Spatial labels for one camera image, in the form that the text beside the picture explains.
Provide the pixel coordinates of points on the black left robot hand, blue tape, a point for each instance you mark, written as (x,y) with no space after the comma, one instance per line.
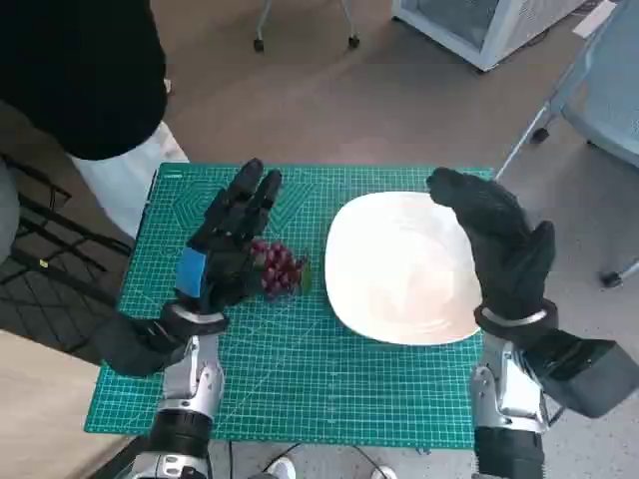
(224,249)

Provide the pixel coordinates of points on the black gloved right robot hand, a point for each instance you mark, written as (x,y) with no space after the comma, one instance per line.
(504,249)

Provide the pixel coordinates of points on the purple toy grapes bunch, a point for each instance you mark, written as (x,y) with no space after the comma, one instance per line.
(279,264)

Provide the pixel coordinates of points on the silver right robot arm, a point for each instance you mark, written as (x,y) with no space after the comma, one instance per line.
(504,389)

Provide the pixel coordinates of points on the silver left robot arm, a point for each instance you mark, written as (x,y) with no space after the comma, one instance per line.
(192,379)

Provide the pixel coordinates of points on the white square plate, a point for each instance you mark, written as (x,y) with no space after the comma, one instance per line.
(399,269)

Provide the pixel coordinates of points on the green cutting mat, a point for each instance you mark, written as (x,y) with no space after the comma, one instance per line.
(299,349)

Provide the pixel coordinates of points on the grey mesh chair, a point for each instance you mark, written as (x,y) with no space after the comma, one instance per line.
(609,100)

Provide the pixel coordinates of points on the white rolling chair base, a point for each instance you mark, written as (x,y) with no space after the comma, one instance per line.
(257,44)

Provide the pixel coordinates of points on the white glass cabinet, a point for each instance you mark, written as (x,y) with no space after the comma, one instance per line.
(479,30)

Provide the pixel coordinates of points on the white robot foot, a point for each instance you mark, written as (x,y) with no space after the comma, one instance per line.
(384,473)
(282,469)

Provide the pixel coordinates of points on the person in black top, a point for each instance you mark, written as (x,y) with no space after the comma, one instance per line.
(75,75)

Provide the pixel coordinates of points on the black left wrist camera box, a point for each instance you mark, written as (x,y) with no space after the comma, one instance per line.
(130,344)

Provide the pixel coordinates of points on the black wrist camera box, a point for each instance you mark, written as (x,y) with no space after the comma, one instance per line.
(130,344)
(589,374)

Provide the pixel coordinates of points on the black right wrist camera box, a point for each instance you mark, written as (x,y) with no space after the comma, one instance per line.
(589,374)

